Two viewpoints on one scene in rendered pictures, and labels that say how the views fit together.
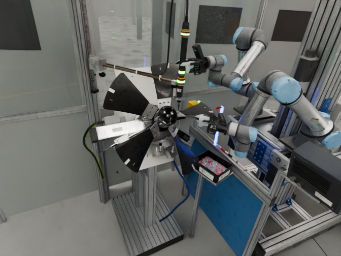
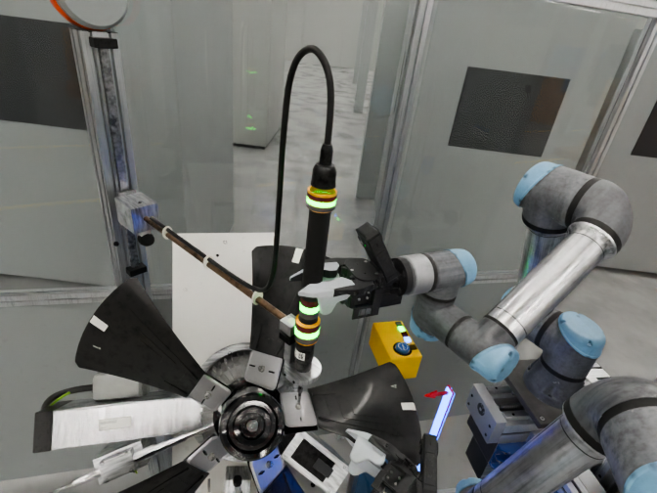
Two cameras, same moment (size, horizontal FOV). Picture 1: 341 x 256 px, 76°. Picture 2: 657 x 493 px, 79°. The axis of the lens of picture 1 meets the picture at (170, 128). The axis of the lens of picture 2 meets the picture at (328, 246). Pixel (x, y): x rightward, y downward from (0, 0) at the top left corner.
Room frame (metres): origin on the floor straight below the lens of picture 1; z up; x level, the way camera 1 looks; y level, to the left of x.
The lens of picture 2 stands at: (0.67, -0.17, 1.87)
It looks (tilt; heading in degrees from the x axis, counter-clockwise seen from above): 29 degrees down; 12
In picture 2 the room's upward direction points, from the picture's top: 7 degrees clockwise
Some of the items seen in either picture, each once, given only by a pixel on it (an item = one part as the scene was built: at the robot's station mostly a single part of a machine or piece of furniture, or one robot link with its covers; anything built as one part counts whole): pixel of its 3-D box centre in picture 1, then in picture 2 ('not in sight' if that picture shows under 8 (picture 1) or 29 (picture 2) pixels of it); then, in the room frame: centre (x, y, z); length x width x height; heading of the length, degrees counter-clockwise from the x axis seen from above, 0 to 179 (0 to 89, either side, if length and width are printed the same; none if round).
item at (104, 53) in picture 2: (89, 48); (122, 171); (1.50, 0.57, 1.48); 0.05 x 0.03 x 0.62; 154
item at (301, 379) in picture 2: (178, 89); (300, 348); (1.21, -0.03, 1.34); 0.09 x 0.07 x 0.10; 64
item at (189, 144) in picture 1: (179, 137); (310, 453); (1.25, -0.07, 0.98); 0.20 x 0.16 x 0.20; 29
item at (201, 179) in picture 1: (196, 204); not in sight; (1.20, -0.25, 0.40); 0.03 x 0.03 x 0.80; 44
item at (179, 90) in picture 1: (182, 63); (312, 282); (1.20, -0.04, 1.50); 0.04 x 0.04 x 0.46
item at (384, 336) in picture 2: (197, 109); (393, 350); (1.64, -0.21, 1.02); 0.16 x 0.10 x 0.11; 29
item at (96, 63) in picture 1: (97, 63); (136, 211); (1.48, 0.52, 1.39); 0.10 x 0.07 x 0.08; 64
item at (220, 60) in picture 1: (216, 61); (444, 271); (1.38, -0.26, 1.48); 0.11 x 0.08 x 0.09; 129
